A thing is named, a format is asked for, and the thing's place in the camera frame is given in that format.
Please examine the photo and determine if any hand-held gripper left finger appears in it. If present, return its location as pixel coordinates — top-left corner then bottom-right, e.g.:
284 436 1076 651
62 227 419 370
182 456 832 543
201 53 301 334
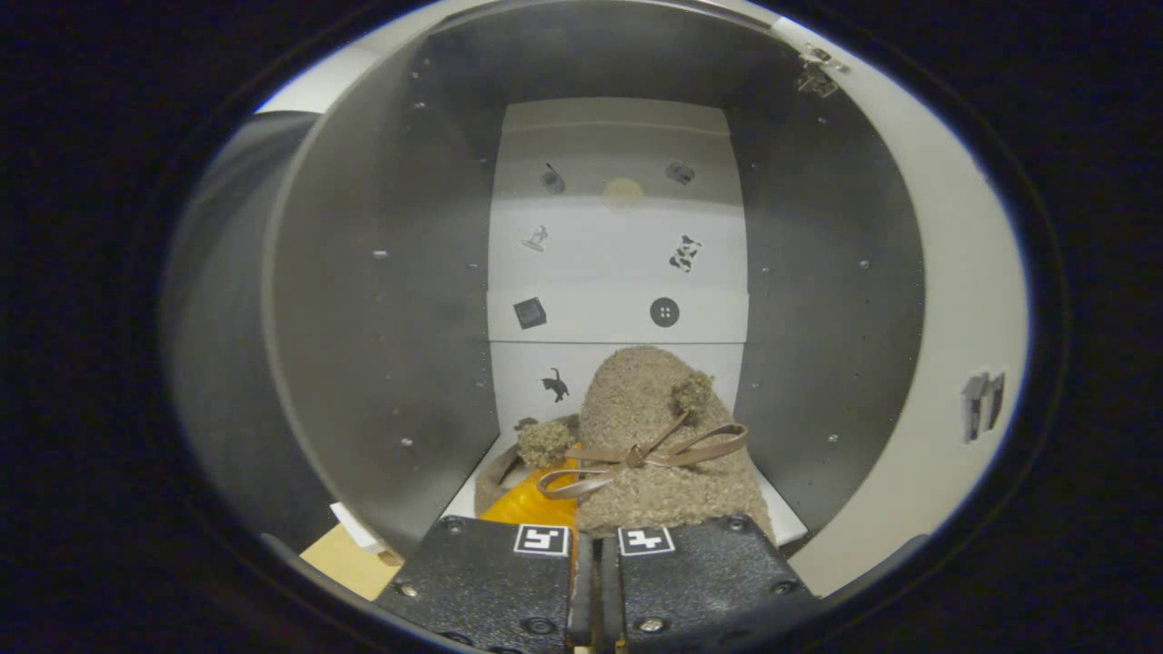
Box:
373 457 593 654

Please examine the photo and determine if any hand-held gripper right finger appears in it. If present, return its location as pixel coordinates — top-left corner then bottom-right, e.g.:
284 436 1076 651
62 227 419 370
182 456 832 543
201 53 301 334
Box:
600 514 823 654

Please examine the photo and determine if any grey shoe cabinet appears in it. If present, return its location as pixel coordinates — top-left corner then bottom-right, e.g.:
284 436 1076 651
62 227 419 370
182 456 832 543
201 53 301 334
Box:
259 0 928 582

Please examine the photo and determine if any brown fuzzy shoe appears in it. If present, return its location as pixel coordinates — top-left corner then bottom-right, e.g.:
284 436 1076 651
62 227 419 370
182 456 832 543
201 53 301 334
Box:
472 345 778 546

